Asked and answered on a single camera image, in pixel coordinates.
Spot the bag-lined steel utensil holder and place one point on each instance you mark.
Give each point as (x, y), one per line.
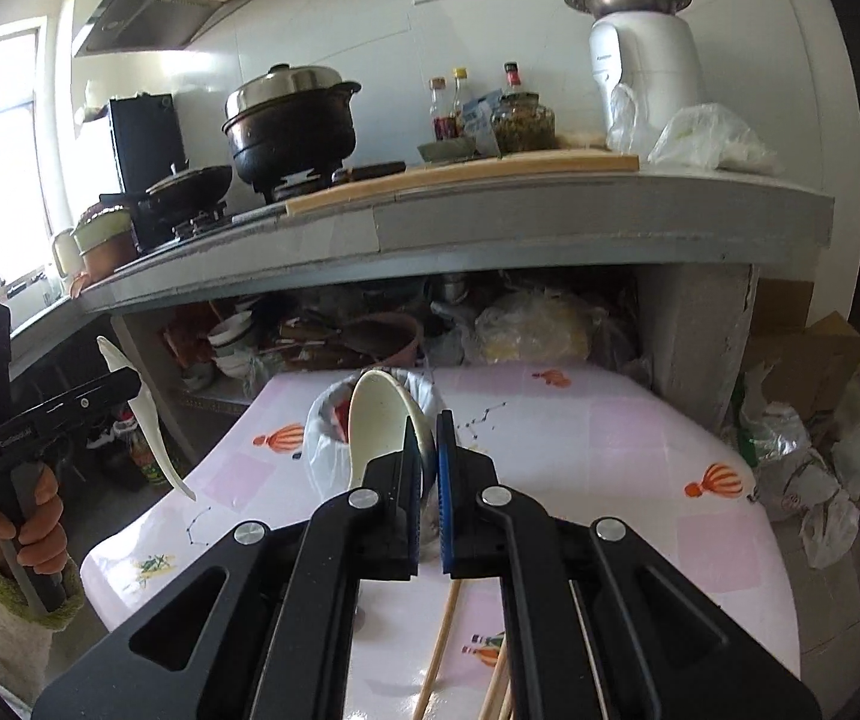
(321, 457)

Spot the brown clay pot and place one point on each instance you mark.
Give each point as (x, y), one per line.
(103, 240)

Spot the black box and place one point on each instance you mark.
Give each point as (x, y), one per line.
(146, 139)

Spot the black frying pan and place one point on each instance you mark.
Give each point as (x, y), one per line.
(182, 184)

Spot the blue white packet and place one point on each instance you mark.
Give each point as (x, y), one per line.
(484, 124)

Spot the cooking oil bottle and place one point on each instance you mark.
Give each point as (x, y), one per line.
(146, 466)

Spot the small white plastic bag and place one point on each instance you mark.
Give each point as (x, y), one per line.
(831, 532)

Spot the white ceramic spoon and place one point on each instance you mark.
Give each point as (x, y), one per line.
(152, 420)

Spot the brown-capped sauce bottle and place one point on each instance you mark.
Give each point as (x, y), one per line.
(440, 112)

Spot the crumpled clear plastic bag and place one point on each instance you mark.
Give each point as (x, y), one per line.
(782, 450)

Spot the gas stove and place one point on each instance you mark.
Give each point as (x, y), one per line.
(205, 229)

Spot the cream mug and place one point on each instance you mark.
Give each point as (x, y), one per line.
(63, 255)

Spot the brown clay bowl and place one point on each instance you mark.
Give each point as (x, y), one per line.
(388, 341)

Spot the glass jar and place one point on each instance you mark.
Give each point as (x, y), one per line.
(523, 124)

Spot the steel pot lid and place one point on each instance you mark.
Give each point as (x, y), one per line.
(283, 86)

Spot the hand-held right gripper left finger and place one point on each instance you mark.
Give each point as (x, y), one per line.
(416, 540)

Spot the yellow-capped sauce bottle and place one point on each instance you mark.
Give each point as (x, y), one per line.
(460, 101)

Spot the pink patterned tablecloth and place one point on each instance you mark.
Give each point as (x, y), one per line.
(587, 465)

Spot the black cooking pot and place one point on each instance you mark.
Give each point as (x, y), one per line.
(291, 142)

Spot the cardboard box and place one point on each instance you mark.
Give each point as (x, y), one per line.
(797, 360)

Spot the white kitchen appliance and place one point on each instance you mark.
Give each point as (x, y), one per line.
(643, 67)

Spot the cream ceramic spoon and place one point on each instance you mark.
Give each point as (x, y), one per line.
(373, 420)

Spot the stack of white bowls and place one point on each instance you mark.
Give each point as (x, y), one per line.
(231, 345)

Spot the bag of yellow food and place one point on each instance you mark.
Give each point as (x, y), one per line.
(535, 330)

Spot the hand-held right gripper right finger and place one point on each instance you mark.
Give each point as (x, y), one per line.
(445, 495)

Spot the small steel pot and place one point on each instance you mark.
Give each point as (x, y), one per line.
(456, 289)

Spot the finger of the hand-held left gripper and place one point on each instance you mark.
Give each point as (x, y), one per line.
(92, 394)

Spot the large clear plastic bag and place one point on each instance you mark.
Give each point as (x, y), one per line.
(707, 139)

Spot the person's left hand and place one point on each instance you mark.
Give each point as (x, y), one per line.
(43, 532)

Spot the small clear plastic bag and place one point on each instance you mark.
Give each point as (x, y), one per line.
(628, 120)

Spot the wooden cutting board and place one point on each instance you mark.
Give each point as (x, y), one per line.
(475, 169)

